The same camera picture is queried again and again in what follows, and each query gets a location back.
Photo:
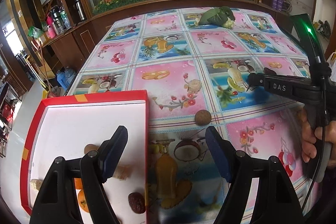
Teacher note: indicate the steel thermos flask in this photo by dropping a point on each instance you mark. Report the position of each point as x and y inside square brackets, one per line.
[80, 10]

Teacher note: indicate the brown kiwi fruit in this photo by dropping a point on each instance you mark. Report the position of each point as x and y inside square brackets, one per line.
[202, 118]

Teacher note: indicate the purple bottle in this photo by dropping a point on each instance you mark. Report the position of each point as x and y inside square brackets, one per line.
[279, 4]
[274, 4]

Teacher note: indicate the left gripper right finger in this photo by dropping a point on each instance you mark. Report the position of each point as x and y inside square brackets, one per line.
[220, 151]

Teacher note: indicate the pale sugarcane chunk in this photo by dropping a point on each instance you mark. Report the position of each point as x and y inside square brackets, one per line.
[36, 184]
[123, 171]

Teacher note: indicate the fruit pattern tablecloth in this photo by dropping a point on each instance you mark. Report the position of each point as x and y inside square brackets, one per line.
[186, 67]

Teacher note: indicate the brown kiwi in tray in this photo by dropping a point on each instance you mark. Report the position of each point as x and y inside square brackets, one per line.
[90, 147]

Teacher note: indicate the person's right hand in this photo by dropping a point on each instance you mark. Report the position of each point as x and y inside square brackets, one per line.
[310, 136]

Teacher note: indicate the orange tangerine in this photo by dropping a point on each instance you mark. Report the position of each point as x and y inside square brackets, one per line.
[82, 201]
[78, 183]

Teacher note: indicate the dark red jujube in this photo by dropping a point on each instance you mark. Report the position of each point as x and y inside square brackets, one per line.
[137, 202]

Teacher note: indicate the red white tray box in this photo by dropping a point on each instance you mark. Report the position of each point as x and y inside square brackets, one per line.
[85, 159]

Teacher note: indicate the green plastic bag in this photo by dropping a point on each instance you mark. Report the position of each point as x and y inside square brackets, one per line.
[34, 32]

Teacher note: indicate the green leafy cabbage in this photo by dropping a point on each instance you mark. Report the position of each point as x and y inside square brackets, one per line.
[219, 16]

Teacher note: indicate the grey blue water jug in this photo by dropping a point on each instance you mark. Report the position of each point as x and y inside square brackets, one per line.
[69, 74]

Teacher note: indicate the pink thermos bottle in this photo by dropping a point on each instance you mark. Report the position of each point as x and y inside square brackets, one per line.
[50, 27]

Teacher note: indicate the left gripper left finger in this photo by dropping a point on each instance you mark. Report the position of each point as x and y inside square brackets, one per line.
[112, 151]

